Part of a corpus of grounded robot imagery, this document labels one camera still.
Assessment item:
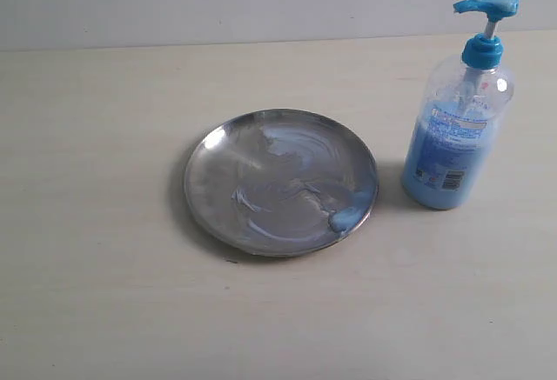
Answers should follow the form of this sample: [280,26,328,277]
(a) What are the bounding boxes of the blue pump soap bottle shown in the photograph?
[401,0,519,210]

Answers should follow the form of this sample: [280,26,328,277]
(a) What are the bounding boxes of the round stainless steel plate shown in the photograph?
[184,109,379,257]

